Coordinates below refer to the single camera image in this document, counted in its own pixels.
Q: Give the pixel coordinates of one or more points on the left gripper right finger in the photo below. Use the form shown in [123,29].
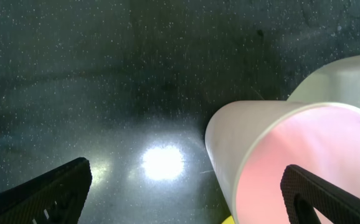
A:
[292,186]

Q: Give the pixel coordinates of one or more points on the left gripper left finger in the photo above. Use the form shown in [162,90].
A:
[43,199]

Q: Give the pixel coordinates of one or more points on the yellow cup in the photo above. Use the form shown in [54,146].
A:
[230,221]

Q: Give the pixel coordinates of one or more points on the pink cup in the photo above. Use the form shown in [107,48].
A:
[236,133]

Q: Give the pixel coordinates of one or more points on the white cup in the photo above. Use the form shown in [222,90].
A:
[339,81]

